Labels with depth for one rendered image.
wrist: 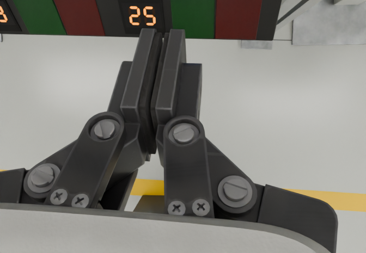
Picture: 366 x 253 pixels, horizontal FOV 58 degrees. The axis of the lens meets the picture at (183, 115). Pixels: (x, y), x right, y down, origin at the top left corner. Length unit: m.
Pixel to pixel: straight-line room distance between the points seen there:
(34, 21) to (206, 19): 0.13
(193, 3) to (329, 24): 0.72
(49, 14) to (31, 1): 0.01
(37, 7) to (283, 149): 0.77
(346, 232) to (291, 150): 0.27
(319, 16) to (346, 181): 0.44
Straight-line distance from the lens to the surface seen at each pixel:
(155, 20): 0.24
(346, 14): 0.94
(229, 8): 0.23
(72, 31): 0.27
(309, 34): 0.91
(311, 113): 0.93
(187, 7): 0.23
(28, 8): 0.27
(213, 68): 0.89
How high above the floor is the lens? 0.89
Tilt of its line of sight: 80 degrees down
